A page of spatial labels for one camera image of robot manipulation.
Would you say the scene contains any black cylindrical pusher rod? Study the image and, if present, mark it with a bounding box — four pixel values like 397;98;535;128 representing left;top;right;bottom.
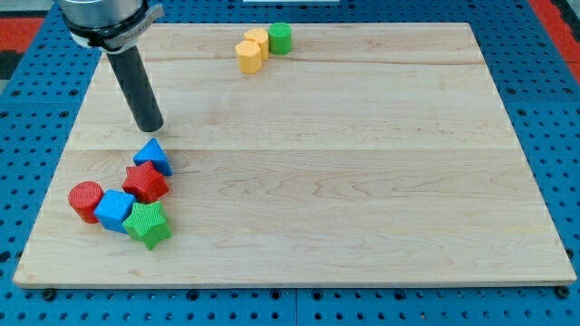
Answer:
107;46;164;132

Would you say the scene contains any red star block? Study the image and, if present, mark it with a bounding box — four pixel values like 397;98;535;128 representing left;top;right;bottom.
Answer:
121;160;169;204

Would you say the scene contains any green star block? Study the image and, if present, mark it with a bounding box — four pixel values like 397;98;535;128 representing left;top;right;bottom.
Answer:
122;201;172;251

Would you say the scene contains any wooden board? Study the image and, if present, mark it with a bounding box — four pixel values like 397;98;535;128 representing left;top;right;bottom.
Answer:
14;23;576;289

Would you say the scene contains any blue triangle block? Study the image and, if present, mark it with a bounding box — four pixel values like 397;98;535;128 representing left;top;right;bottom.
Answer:
132;138;173;177

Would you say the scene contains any yellow hexagon block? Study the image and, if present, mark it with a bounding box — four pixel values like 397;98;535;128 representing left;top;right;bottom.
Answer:
235;41;263;74

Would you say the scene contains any yellow heart block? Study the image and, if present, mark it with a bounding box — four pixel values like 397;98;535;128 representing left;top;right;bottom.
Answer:
244;28;269;61

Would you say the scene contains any red cylinder block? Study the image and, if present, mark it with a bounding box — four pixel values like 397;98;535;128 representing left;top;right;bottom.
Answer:
67;181;104;224

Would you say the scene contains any blue cube block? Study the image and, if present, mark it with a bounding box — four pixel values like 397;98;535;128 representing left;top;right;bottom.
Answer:
94;189;137;234

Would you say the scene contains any green cylinder block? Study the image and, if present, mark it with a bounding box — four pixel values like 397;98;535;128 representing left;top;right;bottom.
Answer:
268;23;292;55

